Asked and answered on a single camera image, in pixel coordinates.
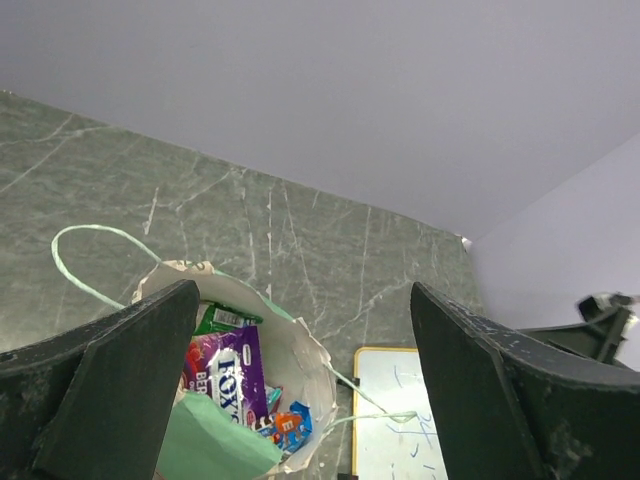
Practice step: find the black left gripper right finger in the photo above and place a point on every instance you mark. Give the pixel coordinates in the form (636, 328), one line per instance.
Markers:
(507, 406)

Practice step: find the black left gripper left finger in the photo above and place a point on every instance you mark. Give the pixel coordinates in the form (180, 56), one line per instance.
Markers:
(94, 402)

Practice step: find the green white paper bag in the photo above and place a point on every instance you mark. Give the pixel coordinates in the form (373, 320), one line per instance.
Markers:
(202, 441)

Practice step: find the purple Fox's candy bag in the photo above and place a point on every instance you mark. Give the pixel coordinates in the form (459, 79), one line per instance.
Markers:
(228, 368)

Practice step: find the green snack packet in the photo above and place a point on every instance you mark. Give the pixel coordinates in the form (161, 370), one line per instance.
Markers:
(213, 318)

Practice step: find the blue M&M's packet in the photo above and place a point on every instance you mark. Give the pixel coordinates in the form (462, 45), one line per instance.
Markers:
(288, 430)

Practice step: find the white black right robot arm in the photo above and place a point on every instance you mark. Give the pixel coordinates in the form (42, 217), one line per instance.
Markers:
(606, 319)

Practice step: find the yellow framed whiteboard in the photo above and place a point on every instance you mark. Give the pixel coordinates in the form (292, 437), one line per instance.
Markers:
(394, 432)

